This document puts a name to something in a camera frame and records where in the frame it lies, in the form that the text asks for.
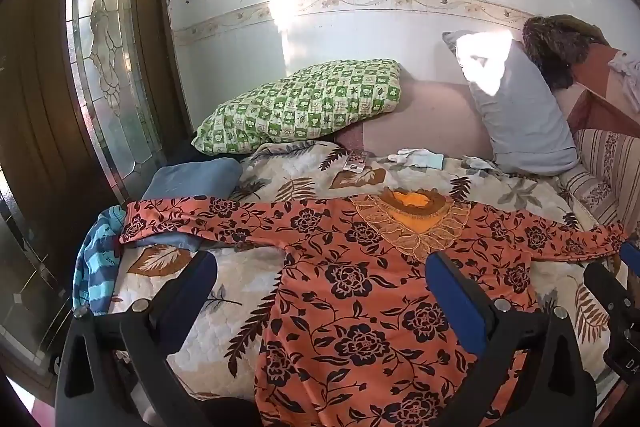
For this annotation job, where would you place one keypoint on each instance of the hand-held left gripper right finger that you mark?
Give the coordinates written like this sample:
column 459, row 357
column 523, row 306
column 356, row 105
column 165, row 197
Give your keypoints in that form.
column 454, row 293

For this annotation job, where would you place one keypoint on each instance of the small silver blister pack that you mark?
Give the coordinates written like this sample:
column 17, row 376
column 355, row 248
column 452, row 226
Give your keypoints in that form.
column 355, row 162

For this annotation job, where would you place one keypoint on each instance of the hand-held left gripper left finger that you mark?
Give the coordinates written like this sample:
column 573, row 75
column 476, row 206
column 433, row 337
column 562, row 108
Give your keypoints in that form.
column 194, row 286

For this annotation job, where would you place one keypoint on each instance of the striped floral mattress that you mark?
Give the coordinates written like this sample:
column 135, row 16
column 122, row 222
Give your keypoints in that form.
column 602, row 177

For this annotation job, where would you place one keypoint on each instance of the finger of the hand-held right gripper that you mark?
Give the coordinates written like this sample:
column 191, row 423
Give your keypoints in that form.
column 607, row 289
column 631, row 253

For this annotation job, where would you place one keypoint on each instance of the orange floral shirt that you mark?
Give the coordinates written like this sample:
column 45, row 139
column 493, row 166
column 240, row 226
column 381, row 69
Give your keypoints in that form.
column 360, row 287

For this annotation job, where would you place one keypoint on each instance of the white glove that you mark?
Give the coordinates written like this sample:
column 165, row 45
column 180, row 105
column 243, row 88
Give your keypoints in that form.
column 417, row 157

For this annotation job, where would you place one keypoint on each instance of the grey pillow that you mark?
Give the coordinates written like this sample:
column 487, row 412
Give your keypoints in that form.
column 520, row 107

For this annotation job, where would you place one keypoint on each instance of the folded blue cloth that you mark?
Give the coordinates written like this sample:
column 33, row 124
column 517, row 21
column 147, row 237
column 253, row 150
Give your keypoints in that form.
column 192, row 179

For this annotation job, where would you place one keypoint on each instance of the green checkered pillow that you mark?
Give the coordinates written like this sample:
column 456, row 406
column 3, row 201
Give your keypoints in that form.
column 305, row 107

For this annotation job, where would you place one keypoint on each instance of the blue striped garment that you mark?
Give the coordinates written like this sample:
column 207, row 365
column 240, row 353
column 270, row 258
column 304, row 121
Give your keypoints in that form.
column 97, row 262

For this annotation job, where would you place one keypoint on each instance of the leaf print quilt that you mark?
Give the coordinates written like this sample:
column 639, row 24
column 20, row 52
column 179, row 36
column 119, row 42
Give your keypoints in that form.
column 240, row 277

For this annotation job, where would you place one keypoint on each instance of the white crumpled cloth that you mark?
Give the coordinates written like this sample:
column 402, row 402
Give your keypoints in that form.
column 627, row 69

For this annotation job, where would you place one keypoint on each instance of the wooden door with stained glass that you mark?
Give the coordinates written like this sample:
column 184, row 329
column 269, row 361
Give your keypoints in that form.
column 75, row 72

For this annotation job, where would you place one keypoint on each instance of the pink bed sheet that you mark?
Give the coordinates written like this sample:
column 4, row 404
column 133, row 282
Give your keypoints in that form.
column 425, row 117

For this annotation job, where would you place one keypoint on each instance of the dark brown fuzzy blanket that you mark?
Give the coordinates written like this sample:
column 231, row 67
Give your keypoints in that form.
column 555, row 44

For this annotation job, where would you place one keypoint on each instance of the reddish brown cloth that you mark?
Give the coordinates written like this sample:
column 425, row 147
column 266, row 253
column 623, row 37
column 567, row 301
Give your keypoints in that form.
column 600, row 92

